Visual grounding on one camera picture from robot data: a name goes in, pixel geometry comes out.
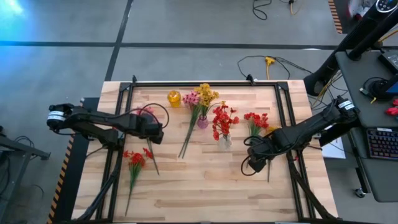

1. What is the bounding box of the red artificial flower bunch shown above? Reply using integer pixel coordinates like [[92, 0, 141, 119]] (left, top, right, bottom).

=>
[[122, 147, 154, 217], [211, 104, 241, 141], [243, 111, 271, 139]]

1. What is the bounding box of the pink glass vase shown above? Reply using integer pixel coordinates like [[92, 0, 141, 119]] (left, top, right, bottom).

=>
[[197, 114, 210, 130]]

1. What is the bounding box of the clear glass vase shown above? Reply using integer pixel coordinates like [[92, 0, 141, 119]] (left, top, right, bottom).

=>
[[218, 134, 233, 152]]

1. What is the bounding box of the yellow glass vase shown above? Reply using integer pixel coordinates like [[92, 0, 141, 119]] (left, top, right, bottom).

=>
[[167, 90, 182, 108]]

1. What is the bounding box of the white paper sheet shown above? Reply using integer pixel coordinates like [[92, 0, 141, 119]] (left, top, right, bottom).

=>
[[321, 136, 347, 161]]

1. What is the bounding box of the yellow power plug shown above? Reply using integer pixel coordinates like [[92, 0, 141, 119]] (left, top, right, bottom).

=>
[[264, 56, 277, 81]]

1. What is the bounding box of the hazard striped floor plate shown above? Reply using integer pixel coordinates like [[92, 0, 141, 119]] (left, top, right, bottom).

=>
[[46, 96, 101, 224]]

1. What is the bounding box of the grey desk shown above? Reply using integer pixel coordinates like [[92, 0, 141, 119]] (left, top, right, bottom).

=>
[[334, 50, 398, 203]]

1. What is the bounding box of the backlit computer keyboard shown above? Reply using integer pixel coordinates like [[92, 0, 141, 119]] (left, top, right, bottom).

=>
[[366, 127, 398, 162]]

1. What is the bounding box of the black tower fan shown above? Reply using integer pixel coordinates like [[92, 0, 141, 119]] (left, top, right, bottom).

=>
[[303, 0, 398, 97]]

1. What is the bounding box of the red desk object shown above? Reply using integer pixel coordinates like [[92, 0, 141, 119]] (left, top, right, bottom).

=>
[[384, 98, 398, 117]]

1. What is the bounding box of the black pole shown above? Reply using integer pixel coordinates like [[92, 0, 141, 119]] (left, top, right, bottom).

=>
[[347, 12, 398, 62]]

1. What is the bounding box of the hazard striped floor strip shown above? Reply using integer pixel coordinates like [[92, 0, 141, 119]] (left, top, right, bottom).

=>
[[327, 0, 345, 35]]

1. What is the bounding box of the black laptop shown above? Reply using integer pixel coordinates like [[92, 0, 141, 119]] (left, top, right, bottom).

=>
[[377, 49, 398, 75]]

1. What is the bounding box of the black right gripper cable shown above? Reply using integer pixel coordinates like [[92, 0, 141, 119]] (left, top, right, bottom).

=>
[[240, 135, 266, 177]]

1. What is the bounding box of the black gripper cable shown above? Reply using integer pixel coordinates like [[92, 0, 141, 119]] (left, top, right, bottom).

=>
[[240, 135, 266, 177], [123, 103, 170, 139]]

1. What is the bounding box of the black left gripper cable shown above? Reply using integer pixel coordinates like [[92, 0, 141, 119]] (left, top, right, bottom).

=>
[[123, 103, 170, 139]]

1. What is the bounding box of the black aluminium table frame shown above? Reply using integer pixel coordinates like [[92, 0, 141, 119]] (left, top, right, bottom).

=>
[[74, 73, 341, 223]]

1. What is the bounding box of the black floor cable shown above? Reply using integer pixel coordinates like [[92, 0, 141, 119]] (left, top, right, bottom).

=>
[[251, 0, 273, 21], [236, 55, 315, 82]]

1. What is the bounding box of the black coiled desk cable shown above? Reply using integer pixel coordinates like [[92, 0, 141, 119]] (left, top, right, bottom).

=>
[[359, 77, 391, 102]]

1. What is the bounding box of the yellow floor cable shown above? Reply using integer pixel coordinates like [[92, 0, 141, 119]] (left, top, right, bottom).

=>
[[289, 0, 304, 17]]

